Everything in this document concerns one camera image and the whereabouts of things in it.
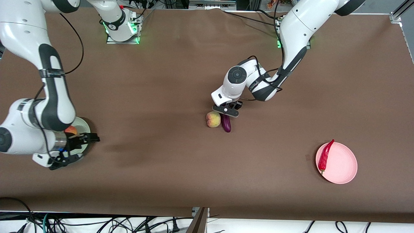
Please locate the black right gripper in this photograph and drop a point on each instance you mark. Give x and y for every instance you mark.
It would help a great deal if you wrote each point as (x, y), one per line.
(73, 142)

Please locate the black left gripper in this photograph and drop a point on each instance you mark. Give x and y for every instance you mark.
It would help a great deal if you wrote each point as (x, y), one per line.
(235, 105)

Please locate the purple eggplant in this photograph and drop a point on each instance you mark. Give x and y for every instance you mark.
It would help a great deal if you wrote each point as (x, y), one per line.
(226, 123)

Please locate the red-yellow pomegranate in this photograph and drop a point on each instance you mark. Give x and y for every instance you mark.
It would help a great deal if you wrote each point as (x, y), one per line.
(71, 130)

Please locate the yellow-green peach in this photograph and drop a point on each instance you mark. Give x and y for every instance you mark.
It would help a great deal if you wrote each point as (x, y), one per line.
(213, 119)

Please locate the red chili pepper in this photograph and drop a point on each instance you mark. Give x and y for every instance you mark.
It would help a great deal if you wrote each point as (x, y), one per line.
(324, 157)

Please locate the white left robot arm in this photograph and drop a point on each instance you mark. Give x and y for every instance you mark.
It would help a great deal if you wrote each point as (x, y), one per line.
(297, 29)

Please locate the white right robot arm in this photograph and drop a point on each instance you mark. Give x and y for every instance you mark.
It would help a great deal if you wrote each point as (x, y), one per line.
(55, 106)

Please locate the pale green round plate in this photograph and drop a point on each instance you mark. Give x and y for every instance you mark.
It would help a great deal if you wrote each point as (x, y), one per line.
(83, 127)

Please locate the brown table cover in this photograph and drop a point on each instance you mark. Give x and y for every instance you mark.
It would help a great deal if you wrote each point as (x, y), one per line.
(161, 161)

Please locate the pink round plate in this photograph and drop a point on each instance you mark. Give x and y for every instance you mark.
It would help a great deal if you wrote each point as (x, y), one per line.
(343, 165)

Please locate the metal frame bar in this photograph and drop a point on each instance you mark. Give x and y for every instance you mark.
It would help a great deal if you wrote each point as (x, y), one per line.
(212, 3)

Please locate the aluminium table post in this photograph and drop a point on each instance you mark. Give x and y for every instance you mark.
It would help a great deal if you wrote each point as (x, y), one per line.
(198, 223)

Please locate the aluminium frame rail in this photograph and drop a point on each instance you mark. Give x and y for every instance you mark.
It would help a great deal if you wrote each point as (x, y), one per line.
(399, 11)

